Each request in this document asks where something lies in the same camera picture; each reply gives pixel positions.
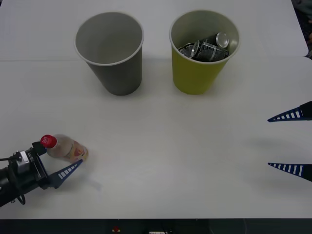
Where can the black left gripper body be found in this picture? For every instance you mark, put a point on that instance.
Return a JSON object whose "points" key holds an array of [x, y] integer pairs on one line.
{"points": [[36, 180]]}

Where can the grey plastic waste bin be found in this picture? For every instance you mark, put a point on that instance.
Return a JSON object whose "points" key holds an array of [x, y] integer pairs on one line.
{"points": [[117, 73]]}

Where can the yellow-green plastic waste bin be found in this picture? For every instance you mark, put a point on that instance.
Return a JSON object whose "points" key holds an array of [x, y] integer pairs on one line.
{"points": [[195, 78]]}

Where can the black drink can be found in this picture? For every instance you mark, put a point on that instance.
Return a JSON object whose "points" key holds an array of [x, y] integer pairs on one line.
{"points": [[222, 40], [185, 50], [209, 51]]}

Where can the red-capped small plastic bottle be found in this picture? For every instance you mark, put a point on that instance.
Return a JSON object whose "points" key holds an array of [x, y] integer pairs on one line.
{"points": [[64, 149]]}

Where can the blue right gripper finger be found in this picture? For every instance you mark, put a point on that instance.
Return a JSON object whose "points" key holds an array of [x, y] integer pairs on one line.
{"points": [[296, 169], [292, 114]]}

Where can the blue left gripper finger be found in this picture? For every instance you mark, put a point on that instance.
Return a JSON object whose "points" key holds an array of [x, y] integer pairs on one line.
{"points": [[64, 173], [38, 147]]}

